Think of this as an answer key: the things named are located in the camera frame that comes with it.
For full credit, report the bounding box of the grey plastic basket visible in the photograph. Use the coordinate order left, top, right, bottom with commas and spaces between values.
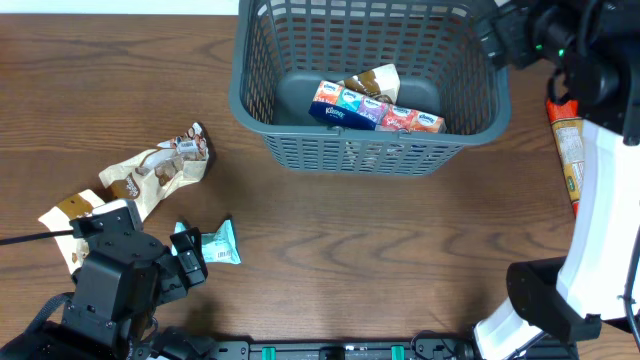
229, 0, 511, 176

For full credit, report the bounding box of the red spaghetti packet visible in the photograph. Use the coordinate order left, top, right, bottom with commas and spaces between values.
546, 99, 585, 214

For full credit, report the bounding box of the beige snack bag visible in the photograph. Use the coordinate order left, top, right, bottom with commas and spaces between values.
338, 64, 401, 104
99, 122, 210, 221
38, 189, 105, 273

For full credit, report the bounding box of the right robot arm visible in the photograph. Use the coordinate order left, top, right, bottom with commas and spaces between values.
473, 1, 639, 359

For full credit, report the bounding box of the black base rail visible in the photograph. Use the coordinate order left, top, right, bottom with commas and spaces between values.
132, 327, 581, 360

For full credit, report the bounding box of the blue Kleenex tissue pack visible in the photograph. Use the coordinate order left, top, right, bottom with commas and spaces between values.
308, 81, 446, 133

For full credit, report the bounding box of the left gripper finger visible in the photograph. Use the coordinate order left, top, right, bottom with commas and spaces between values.
170, 231, 190, 253
183, 227, 208, 280

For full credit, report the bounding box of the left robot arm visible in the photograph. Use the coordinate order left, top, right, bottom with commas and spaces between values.
1, 228, 215, 359

